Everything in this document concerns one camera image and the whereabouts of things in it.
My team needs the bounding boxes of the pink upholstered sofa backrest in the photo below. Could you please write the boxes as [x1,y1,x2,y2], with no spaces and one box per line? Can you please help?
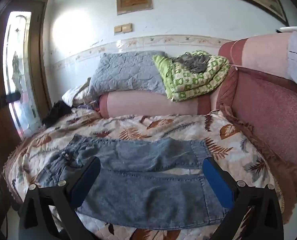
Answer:
[210,31,297,205]

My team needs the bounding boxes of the leaf-print blanket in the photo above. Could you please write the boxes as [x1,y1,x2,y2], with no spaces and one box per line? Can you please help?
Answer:
[3,110,284,240]

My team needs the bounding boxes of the cream pillow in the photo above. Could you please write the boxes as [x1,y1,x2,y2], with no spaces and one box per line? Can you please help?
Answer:
[62,77,100,109]

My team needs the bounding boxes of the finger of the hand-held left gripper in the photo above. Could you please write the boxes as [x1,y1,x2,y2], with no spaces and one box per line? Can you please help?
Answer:
[0,91,21,113]

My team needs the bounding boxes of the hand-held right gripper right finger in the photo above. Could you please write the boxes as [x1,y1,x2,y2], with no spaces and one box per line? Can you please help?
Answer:
[203,156,284,240]

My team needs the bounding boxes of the beige wall plaque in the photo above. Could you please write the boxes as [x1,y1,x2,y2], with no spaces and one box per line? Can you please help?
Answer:
[116,0,154,15]

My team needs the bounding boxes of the grey crumpled cloth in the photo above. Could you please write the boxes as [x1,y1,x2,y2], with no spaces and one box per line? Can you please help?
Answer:
[172,52,212,74]

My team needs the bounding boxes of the wooden stained glass door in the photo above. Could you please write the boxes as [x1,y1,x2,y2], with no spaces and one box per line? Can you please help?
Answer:
[0,0,54,205]

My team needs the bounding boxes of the blue denim pants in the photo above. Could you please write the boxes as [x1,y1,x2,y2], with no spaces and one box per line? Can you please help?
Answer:
[36,134,230,230]

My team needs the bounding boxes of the beige wall switch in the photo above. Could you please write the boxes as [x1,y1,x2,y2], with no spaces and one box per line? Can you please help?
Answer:
[114,23,133,34]

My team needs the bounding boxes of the black cloth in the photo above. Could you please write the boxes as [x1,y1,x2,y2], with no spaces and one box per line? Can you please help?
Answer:
[42,100,72,128]

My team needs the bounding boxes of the green patterned quilt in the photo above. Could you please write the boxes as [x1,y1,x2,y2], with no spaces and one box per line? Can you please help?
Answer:
[152,50,231,102]

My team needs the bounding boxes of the pink bolster cushion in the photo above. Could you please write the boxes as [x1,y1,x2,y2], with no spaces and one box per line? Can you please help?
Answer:
[98,90,211,119]

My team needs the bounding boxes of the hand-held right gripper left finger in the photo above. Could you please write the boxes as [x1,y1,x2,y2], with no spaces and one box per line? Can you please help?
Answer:
[18,156,101,240]

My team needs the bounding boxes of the grey quilted pillow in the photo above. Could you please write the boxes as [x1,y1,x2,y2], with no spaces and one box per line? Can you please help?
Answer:
[87,51,167,103]

